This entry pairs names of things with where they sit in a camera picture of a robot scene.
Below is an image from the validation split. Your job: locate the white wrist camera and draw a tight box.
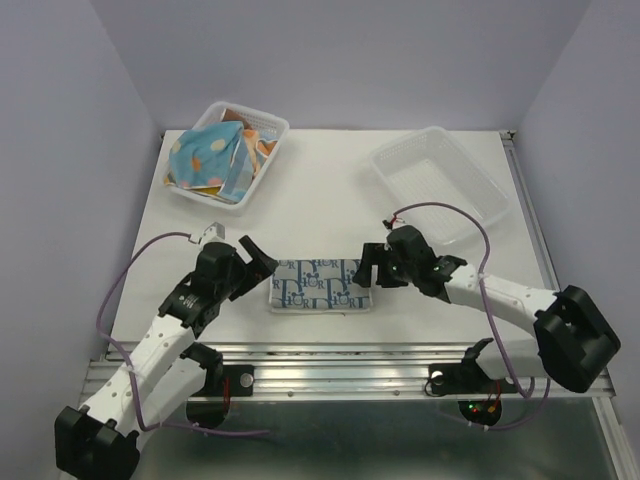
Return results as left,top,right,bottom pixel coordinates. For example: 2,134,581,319
188,222,226,247
382,214,405,232

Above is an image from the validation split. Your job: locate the aluminium mounting rail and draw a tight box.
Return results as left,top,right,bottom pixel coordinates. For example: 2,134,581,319
82,342,616,401

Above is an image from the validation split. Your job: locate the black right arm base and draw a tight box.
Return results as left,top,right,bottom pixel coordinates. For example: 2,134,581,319
423,338,517,429

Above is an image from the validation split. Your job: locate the empty white plastic basket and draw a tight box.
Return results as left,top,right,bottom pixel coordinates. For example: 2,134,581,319
367,126,512,249

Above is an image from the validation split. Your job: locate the blue white logo towel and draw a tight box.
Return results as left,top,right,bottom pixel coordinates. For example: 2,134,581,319
269,259,373,314

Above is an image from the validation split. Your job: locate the white basket holding towels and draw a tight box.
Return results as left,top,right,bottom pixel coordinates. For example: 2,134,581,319
161,101,289,216

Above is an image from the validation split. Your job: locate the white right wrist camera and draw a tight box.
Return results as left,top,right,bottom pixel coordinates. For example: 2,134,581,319
382,214,405,232

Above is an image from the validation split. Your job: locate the blue polka dot towel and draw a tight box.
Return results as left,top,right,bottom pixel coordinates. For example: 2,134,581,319
167,121,243,190

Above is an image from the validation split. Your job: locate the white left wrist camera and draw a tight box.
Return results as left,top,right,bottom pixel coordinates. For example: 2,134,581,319
188,222,226,247

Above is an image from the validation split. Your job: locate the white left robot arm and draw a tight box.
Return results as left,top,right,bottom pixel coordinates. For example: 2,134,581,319
54,236,278,479

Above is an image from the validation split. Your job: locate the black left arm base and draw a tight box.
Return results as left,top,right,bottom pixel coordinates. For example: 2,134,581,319
181,343,255,429

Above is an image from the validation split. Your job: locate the purple cable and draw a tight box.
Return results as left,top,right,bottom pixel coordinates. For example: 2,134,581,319
95,230,271,437
392,201,554,432

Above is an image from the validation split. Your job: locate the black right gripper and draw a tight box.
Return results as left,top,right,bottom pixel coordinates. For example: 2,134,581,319
351,242,417,288

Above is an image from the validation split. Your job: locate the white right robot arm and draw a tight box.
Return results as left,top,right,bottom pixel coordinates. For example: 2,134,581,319
354,226,621,396

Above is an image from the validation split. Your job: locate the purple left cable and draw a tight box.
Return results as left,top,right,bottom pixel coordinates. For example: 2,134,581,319
95,230,271,437

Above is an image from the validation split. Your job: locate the orange peach patterned towel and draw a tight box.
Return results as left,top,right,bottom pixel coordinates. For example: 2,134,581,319
221,108,277,178

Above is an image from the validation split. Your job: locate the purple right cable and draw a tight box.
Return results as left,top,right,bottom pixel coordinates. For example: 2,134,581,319
392,201,554,432

